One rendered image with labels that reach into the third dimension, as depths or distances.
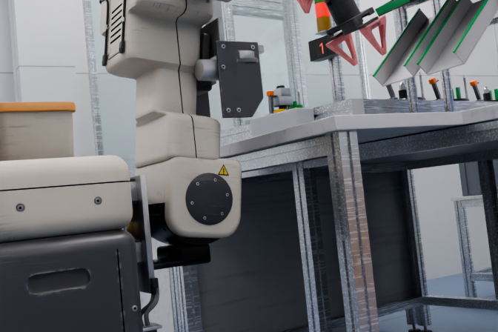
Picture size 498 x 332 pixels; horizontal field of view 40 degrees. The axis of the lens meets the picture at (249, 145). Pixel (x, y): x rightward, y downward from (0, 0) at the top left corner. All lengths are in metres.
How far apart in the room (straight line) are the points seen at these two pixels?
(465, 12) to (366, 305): 0.92
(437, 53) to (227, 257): 1.23
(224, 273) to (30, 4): 1.98
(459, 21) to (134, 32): 0.93
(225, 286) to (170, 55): 1.42
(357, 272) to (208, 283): 1.33
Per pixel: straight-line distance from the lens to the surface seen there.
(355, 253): 1.33
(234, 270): 2.68
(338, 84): 2.33
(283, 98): 2.30
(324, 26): 2.34
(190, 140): 1.35
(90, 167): 1.11
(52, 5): 3.96
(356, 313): 1.35
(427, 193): 5.33
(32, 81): 3.82
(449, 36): 1.89
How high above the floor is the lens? 0.71
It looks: 5 degrees up
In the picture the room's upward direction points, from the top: 6 degrees counter-clockwise
